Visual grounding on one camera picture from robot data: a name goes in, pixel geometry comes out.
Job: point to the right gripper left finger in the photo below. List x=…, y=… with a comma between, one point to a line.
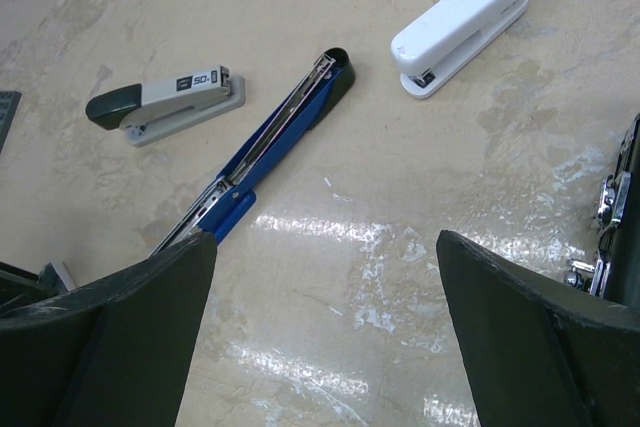
x=115, y=352

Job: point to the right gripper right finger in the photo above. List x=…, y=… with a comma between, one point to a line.
x=537, y=352

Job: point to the blue black stapler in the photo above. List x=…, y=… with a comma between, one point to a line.
x=222, y=204

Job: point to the silver black stapler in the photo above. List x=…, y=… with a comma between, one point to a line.
x=147, y=113

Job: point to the white stapler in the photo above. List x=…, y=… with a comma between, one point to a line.
x=436, y=45

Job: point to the black case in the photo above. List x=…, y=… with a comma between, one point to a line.
x=614, y=273

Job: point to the grey lego baseplate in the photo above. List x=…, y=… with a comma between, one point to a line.
x=9, y=102

